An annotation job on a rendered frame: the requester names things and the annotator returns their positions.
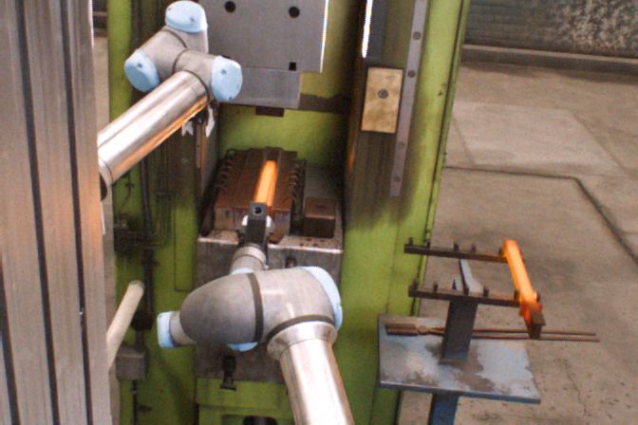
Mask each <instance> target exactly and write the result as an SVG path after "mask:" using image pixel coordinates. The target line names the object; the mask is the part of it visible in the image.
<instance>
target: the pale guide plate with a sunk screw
mask: <svg viewBox="0 0 638 425"><path fill-rule="evenodd" d="M402 78H403V71H402V70H401V69H391V68H380V67H368V69H367V77H366V93H365V102H364V111H363V118H362V127H361V128H362V130H364V131H375V132H386V133H395V129H396V121H397V115H398V107H399V100H400V93H401V85H402Z"/></svg>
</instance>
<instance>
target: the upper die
mask: <svg viewBox="0 0 638 425"><path fill-rule="evenodd" d="M240 69H241V72H242V73H241V75H242V84H241V87H240V90H239V92H238V94H237V95H236V96H235V97H234V98H233V99H232V100H230V101H227V102H226V103H238V104H249V105H260V106H271V107H283V108H294V109H298V104H299V98H300V92H301V85H302V79H303V73H304V71H296V63H294V62H291V64H290V68H289V70H283V69H271V68H260V67H248V66H240ZM219 102H224V101H219Z"/></svg>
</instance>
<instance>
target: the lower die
mask: <svg viewBox="0 0 638 425"><path fill-rule="evenodd" d="M268 149H276V150H279V153H278V159H277V163H276V168H275V173H274V178H273V183H272V192H271V197H270V202H269V218H270V219H271V220H272V221H273V223H274V225H275V232H278V233H282V234H284V235H289V232H290V224H291V210H292V202H293V200H292V199H287V200H286V201H285V203H283V199H284V198H285V197H287V196H292V197H293V195H294V192H288V193H287V194H286V196H284V192H285V191H286V190H289V189H292V190H294V187H295V186H294V185H289V186H288V188H287V189H285V186H286V185H287V184H288V183H290V182H293V183H295V178H290V179H289V181H288V182H286V179H287V178H288V177H289V176H296V173H295V172H291V173H290V174H289V176H287V173H288V171H290V170H297V167H296V166H291V168H290V169H289V170H288V167H289V166H290V165H291V164H297V160H293V161H292V162H291V164H289V161H290V160H291V159H292V158H298V151H287V150H283V148H281V147H270V146H266V148H265V149H257V148H249V150H248V151H244V150H237V152H238V157H237V158H236V163H235V158H234V157H232V159H231V160H232V161H233V162H234V163H235V169H234V170H233V174H232V175H231V170H230V169H229V168H228V171H227V173H228V174H229V175H230V176H231V181H230V182H229V178H228V176H227V175H225V179H226V180H227V181H228V183H229V187H228V188H226V182H225V181H223V184H222V186H224V187H225V189H226V192H227V193H226V195H224V190H223V189H222V188H221V190H220V193H219V195H218V198H217V201H216V205H215V216H214V230H220V231H235V230H236V223H237V222H238V221H239V220H240V219H241V218H242V217H245V216H246V215H248V208H249V204H250V202H252V201H256V198H257V195H258V190H259V186H260V182H261V177H262V174H263V170H264V166H265V161H266V157H267V154H268Z"/></svg>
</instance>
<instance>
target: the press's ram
mask: <svg viewBox="0 0 638 425"><path fill-rule="evenodd" d="M198 4H199V5H200V6H201V7H202V8H203V10H204V13H205V19H206V24H207V42H208V54H210V55H214V56H221V57H222V58H225V59H226V58H227V57H230V60H231V61H234V62H236V63H237V64H238V65H239V66H248V67H260V68H271V69H283V70H289V68H290V64H291V62H294V63H296V71H305V72H316V73H321V71H322V62H323V50H324V39H325V27H326V17H327V5H328V0H198Z"/></svg>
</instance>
